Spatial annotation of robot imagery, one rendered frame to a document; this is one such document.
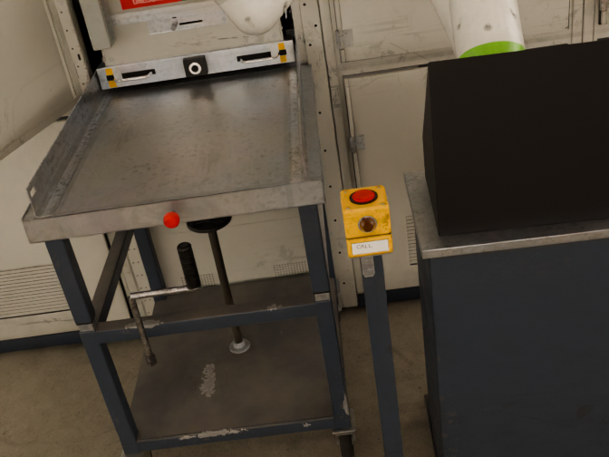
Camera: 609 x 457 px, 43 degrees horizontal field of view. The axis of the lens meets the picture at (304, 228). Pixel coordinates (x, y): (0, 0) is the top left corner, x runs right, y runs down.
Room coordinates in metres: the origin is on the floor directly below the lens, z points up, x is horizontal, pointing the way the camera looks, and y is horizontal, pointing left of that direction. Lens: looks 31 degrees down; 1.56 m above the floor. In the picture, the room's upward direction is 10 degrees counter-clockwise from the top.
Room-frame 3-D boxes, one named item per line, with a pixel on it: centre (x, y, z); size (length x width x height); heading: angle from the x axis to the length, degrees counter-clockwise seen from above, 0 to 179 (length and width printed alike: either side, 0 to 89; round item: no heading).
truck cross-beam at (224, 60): (2.07, 0.22, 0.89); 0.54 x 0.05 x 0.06; 87
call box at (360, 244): (1.17, -0.11, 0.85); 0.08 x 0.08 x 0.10; 87
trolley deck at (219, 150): (1.72, 0.24, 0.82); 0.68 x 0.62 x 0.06; 177
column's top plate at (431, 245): (1.34, -0.44, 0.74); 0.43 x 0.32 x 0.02; 85
